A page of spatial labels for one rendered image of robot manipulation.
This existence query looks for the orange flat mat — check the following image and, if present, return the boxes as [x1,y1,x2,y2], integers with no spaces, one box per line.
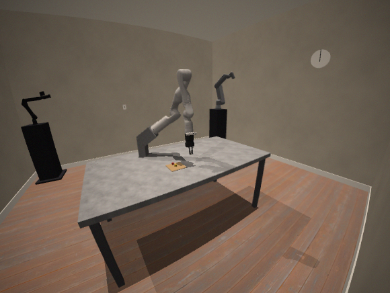
[166,162,186,171]

